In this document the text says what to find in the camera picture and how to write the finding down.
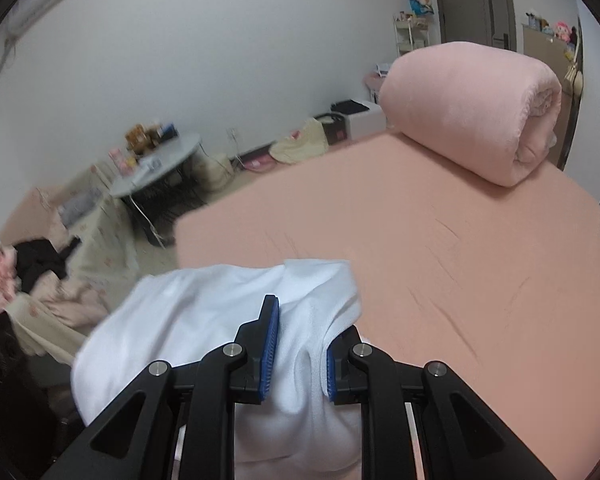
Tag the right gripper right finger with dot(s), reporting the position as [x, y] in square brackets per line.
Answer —
[422, 422]

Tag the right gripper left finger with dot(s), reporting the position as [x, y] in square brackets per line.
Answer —
[178, 421]

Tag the white navy-trimmed shirt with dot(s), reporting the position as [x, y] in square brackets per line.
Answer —
[180, 316]

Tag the beige floor bedding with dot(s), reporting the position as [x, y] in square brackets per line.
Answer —
[57, 316]

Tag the pink bed sheet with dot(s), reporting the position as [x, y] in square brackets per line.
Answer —
[503, 284]

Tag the black clothing on floor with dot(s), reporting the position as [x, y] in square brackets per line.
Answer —
[36, 257]

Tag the round grey side table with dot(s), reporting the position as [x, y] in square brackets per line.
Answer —
[159, 186]

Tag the rolled pink quilt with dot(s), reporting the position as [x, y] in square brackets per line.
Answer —
[489, 110]

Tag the cream floor cushion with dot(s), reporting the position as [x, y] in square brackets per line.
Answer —
[308, 142]

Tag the white storage box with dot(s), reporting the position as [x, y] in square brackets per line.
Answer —
[362, 118]

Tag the wooden cabinet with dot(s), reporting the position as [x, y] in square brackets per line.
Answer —
[566, 64]

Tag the grey room door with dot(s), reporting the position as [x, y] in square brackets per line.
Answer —
[487, 22]

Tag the white wire shelf rack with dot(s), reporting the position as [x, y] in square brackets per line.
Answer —
[411, 32]

